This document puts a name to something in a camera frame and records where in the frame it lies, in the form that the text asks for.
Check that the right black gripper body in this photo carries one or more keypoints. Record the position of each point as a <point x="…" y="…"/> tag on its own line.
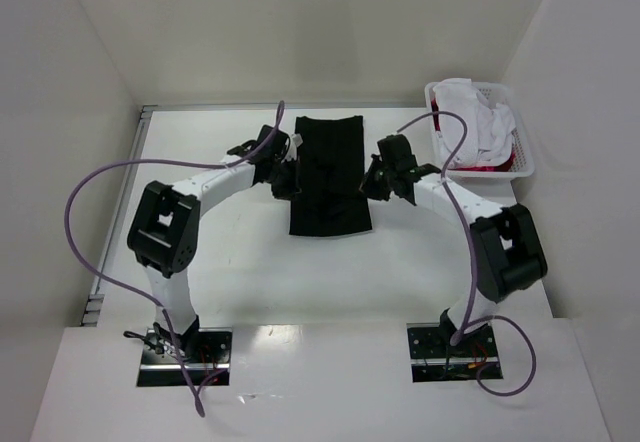
<point x="379" y="182"/>

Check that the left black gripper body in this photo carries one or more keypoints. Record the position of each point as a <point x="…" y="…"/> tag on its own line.
<point x="285" y="182"/>

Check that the black t shirt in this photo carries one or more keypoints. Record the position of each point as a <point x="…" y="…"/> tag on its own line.
<point x="330" y="171"/>

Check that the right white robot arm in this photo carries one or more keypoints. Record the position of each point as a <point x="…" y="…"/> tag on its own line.
<point x="506" y="254"/>

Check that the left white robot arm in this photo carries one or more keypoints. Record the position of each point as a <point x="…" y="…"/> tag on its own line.
<point x="165" y="230"/>

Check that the white t shirt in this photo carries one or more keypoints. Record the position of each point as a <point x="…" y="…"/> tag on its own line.
<point x="490" y="129"/>

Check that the white plastic basket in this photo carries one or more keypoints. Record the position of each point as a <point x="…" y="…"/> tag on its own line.
<point x="453" y="129"/>

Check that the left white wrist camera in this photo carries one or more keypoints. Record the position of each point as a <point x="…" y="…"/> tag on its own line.
<point x="295" y="142"/>

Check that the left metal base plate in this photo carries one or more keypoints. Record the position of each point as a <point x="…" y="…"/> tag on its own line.
<point x="210" y="361"/>

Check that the metal base plate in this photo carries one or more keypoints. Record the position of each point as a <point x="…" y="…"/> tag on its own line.
<point x="210" y="361"/>
<point x="433" y="360"/>

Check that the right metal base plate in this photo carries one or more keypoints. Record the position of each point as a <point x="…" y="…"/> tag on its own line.
<point x="433" y="360"/>

